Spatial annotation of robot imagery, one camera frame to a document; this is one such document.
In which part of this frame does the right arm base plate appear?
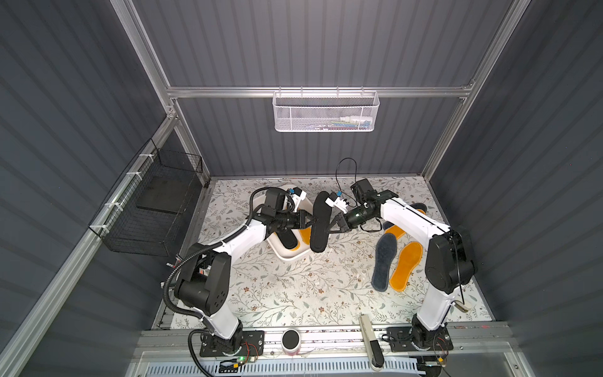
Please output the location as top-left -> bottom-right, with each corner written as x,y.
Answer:
382,326 -> 454,353

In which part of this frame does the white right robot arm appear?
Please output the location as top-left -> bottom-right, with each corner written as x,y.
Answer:
311,180 -> 477,350

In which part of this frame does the white black handheld scraper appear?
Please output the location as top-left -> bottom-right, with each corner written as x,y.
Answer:
360,314 -> 385,372

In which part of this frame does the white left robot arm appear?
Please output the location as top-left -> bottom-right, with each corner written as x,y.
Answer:
163,186 -> 312,354

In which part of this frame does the black wire side basket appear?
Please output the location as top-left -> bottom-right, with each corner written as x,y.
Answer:
89,141 -> 204,257

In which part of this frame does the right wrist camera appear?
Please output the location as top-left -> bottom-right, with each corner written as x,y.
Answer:
325,191 -> 349,214

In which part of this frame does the white wire wall basket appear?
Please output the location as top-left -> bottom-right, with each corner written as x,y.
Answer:
272,88 -> 380,133

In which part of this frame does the black insole back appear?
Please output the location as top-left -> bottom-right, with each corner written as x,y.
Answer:
309,191 -> 332,253

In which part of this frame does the black insole front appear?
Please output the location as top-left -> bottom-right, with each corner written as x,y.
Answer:
276,229 -> 299,250

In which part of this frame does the black insole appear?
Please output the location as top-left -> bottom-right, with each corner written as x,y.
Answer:
276,229 -> 299,250
309,191 -> 332,253

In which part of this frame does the white plastic storage box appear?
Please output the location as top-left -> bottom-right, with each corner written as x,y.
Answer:
253,184 -> 312,262

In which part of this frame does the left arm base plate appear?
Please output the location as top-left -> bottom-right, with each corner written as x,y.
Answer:
198,330 -> 265,358

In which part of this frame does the orange insole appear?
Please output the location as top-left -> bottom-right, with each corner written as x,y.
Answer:
299,227 -> 312,245
383,222 -> 406,240
389,242 -> 423,292

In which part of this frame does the grey fleece insole front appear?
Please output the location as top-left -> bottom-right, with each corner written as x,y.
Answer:
372,233 -> 397,292

